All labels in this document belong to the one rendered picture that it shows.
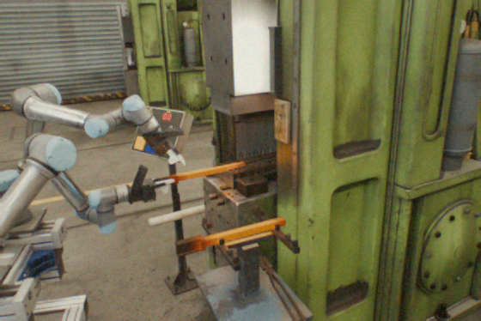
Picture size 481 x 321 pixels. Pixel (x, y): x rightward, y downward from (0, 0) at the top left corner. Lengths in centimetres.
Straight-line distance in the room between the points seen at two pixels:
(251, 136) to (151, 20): 470
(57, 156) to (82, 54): 815
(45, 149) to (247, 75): 84
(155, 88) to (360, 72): 528
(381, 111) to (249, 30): 65
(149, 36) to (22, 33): 362
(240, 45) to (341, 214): 85
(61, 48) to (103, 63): 89
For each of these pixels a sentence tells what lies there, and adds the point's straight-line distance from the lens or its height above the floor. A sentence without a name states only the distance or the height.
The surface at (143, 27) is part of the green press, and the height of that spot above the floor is 159.
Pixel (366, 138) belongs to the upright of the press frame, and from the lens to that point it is 181.
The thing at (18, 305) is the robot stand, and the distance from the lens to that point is 168.
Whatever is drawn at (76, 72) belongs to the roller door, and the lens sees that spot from 966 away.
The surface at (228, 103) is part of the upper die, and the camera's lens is 178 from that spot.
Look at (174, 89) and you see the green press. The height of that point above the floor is 61.
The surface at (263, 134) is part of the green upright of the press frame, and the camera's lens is 221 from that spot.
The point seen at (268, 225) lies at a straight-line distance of 142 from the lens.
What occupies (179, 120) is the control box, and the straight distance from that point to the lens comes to 224.
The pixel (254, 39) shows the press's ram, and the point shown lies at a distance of 174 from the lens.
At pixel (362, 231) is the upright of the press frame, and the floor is 71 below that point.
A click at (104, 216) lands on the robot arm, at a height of 92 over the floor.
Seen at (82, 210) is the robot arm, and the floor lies 92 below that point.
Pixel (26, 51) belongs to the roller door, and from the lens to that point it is 961.
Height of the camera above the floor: 168
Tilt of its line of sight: 20 degrees down
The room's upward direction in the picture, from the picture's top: 2 degrees counter-clockwise
